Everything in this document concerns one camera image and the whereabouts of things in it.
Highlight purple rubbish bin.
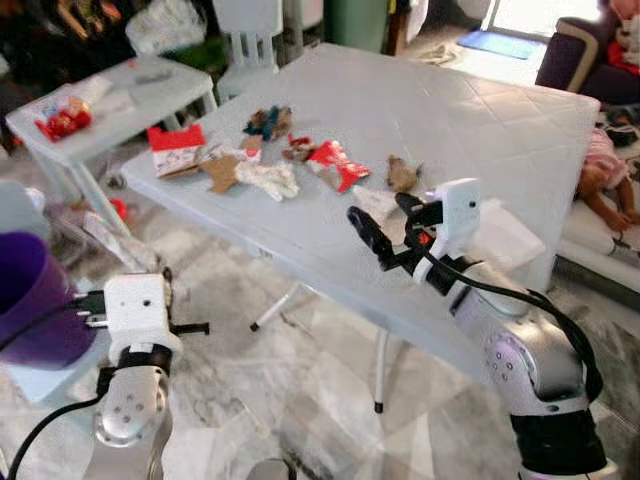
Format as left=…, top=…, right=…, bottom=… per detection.
left=0, top=231, right=97, bottom=372

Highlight white stand under bin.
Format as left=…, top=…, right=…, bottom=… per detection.
left=0, top=329, right=112, bottom=407

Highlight brown crumpled paper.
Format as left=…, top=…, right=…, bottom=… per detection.
left=386, top=154, right=424, bottom=194

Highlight clear plastic wrapper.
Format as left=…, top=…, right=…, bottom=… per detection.
left=350, top=185, right=402, bottom=227

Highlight clear crumpled plastic bag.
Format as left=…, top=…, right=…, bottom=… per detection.
left=79, top=209, right=162, bottom=273

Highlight large white plastic table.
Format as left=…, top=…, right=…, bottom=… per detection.
left=120, top=42, right=601, bottom=414

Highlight red snack wrapper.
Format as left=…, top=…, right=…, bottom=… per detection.
left=304, top=139, right=372, bottom=194

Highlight white plastic container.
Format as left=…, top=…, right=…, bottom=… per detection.
left=474, top=196, right=547, bottom=272

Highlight small red brown wrapper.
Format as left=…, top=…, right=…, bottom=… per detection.
left=282, top=134, right=317, bottom=164

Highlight white crumpled paper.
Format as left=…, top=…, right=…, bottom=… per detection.
left=234, top=159, right=302, bottom=202

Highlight red and white carton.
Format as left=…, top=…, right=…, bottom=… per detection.
left=147, top=123, right=209, bottom=180

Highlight beige cloth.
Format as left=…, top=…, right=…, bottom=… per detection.
left=414, top=41, right=462, bottom=67

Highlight dark blue crumpled wrapper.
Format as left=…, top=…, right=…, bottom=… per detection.
left=242, top=104, right=295, bottom=142

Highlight grey robot foot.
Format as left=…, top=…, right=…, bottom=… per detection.
left=244, top=457, right=297, bottom=480

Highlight white mattress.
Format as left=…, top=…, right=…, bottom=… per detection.
left=554, top=194, right=640, bottom=293

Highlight blue floor mat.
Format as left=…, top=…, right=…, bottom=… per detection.
left=457, top=29, right=542, bottom=60

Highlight small white plastic table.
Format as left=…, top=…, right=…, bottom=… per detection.
left=5, top=55, right=217, bottom=206

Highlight green cabinet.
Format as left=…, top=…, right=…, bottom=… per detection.
left=321, top=0, right=392, bottom=54

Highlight red snacks in clear bag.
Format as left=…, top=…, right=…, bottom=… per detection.
left=34, top=94, right=94, bottom=142

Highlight lying child in pink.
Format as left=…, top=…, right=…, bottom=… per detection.
left=574, top=124, right=640, bottom=232

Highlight small grey flat object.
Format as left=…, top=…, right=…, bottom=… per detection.
left=134, top=67, right=174, bottom=84

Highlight purple armchair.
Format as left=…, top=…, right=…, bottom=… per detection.
left=534, top=14, right=640, bottom=107

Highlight white plastic chair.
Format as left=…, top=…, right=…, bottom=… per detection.
left=211, top=0, right=287, bottom=102

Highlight white patterned plastic bag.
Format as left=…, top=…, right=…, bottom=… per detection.
left=124, top=0, right=207, bottom=57

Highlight seated person in red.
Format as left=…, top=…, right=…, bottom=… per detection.
left=599, top=0, right=640, bottom=77

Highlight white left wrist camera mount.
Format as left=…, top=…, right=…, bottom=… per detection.
left=102, top=272, right=185, bottom=349

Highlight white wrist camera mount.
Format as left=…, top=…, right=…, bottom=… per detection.
left=433, top=177, right=488, bottom=287
left=102, top=272, right=185, bottom=349

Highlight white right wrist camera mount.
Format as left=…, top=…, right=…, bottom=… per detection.
left=433, top=177, right=488, bottom=287

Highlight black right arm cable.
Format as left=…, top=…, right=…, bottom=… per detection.
left=404, top=222, right=607, bottom=403

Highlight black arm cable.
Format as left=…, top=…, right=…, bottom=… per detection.
left=404, top=222, right=607, bottom=403
left=4, top=394, right=102, bottom=480

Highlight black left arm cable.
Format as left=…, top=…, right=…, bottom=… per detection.
left=4, top=394, right=102, bottom=480

